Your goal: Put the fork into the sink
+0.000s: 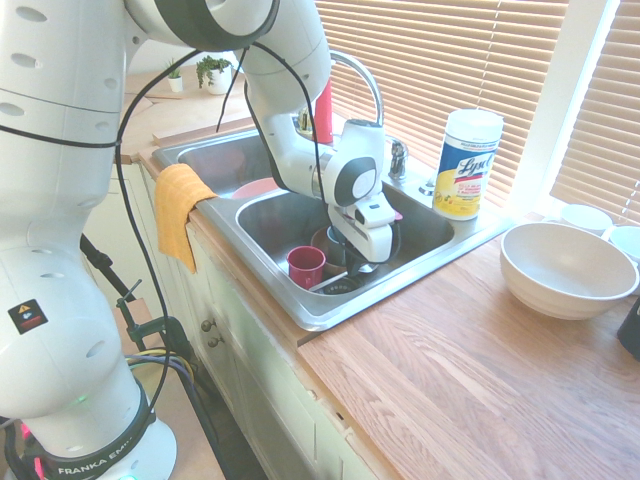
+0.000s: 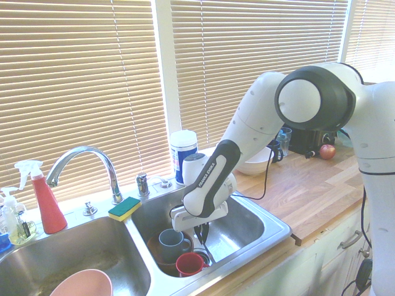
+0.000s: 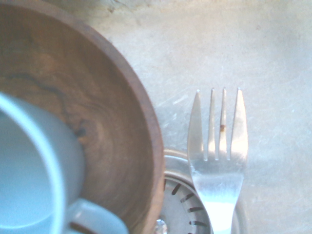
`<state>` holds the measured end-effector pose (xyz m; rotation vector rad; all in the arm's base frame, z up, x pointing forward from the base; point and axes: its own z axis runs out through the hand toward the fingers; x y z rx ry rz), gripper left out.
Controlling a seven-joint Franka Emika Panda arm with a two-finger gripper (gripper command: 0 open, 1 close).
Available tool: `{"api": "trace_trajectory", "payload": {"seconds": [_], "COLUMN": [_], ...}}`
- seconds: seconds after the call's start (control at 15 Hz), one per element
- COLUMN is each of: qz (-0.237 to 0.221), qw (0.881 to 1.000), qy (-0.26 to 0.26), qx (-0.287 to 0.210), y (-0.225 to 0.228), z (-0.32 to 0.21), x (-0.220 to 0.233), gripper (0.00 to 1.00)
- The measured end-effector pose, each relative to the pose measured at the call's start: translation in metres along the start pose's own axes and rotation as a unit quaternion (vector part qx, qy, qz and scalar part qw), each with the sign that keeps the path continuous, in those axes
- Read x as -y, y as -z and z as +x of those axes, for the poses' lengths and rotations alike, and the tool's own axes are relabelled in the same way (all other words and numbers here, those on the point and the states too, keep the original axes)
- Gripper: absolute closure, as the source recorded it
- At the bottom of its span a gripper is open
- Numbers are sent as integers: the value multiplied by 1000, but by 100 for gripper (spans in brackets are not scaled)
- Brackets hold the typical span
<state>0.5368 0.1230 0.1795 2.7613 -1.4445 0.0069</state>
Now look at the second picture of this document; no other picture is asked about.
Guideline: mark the metal cabinet knob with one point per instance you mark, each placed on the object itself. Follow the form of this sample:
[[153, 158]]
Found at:
[[366, 253]]

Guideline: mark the blue plastic item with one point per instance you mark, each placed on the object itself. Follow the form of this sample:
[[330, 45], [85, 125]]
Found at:
[[3, 243]]

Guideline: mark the pink plastic bowl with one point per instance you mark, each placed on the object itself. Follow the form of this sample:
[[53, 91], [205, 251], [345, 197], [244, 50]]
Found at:
[[83, 283]]

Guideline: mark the yellow dish soap bottle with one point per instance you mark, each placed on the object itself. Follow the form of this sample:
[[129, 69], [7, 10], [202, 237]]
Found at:
[[26, 231]]

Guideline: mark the grey ceramic mug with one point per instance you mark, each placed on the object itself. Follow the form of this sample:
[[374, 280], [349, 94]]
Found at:
[[171, 246]]

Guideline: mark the clear pump soap bottle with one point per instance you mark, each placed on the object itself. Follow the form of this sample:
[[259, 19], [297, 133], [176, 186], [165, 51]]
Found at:
[[8, 212]]

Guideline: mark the steel sink drain strainer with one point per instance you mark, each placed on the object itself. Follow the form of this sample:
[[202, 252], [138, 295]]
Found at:
[[199, 253]]

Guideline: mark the red spray bottle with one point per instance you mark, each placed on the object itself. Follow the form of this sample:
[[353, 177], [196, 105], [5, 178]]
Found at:
[[49, 209]]

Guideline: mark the black slow cooker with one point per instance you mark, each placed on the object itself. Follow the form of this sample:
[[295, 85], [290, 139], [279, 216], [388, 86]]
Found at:
[[308, 140]]

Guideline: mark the wide beige window blind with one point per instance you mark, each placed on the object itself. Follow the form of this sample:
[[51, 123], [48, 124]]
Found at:
[[77, 77], [247, 40]]

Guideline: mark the dark blue mug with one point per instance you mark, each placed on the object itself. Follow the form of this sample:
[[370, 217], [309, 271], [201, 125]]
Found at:
[[275, 152]]

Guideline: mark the narrow beige window blind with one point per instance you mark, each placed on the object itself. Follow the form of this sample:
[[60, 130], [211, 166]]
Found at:
[[370, 31]]

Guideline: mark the yellow green sponge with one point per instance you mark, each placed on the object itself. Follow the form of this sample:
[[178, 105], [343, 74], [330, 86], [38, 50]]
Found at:
[[123, 211]]

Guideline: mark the red apple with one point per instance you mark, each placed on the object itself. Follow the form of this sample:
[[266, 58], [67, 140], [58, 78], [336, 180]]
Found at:
[[327, 151]]

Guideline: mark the stainless steel double sink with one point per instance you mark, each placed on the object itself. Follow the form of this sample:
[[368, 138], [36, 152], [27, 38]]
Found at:
[[234, 225]]

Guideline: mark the red ceramic mug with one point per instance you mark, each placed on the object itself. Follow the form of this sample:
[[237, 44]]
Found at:
[[188, 265]]

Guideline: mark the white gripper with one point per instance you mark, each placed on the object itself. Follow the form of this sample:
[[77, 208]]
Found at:
[[185, 223]]

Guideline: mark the chrome curved faucet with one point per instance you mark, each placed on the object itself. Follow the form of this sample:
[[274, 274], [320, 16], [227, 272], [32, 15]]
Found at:
[[92, 151]]

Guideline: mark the clear drinking glass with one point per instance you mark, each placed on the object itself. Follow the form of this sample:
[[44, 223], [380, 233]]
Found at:
[[285, 142]]

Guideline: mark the white sink hole cap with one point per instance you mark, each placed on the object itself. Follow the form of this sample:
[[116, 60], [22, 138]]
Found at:
[[165, 184]]

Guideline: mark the chrome sink soap dispenser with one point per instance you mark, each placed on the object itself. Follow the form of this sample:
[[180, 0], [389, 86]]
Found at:
[[143, 185]]

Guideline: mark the white blue wipes canister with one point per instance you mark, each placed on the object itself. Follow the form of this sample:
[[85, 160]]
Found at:
[[182, 148]]

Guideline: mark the brown wooden bowl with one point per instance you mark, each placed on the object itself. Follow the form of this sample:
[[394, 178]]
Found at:
[[154, 246]]

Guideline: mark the chrome sink sprayer knob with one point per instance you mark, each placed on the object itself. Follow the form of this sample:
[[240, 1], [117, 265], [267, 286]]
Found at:
[[89, 209]]

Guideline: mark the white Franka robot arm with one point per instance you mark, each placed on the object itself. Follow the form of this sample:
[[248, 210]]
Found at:
[[256, 117]]

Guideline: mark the pale green translucent container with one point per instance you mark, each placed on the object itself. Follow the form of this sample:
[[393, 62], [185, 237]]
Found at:
[[344, 138]]

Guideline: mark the white ceramic bowl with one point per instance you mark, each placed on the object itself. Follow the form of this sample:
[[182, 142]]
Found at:
[[254, 165]]

